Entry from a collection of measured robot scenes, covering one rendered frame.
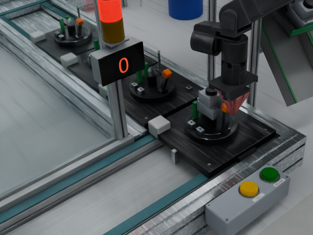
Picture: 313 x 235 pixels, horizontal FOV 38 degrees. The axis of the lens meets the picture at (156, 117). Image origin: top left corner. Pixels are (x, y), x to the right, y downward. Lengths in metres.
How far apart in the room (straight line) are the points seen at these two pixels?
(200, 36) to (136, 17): 1.11
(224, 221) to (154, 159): 0.30
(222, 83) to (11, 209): 0.57
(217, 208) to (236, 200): 0.05
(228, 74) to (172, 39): 0.90
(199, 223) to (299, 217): 0.25
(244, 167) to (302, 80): 0.34
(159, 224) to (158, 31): 1.14
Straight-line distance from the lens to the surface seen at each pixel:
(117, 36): 1.02
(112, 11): 0.99
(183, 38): 1.91
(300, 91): 1.32
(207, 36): 1.03
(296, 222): 1.16
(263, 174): 1.09
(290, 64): 1.33
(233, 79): 1.03
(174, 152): 1.15
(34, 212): 1.14
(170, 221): 1.00
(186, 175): 1.16
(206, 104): 1.15
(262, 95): 1.55
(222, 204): 1.03
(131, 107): 1.31
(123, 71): 1.06
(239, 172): 1.12
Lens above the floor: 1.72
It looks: 36 degrees down
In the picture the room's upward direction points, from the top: 5 degrees counter-clockwise
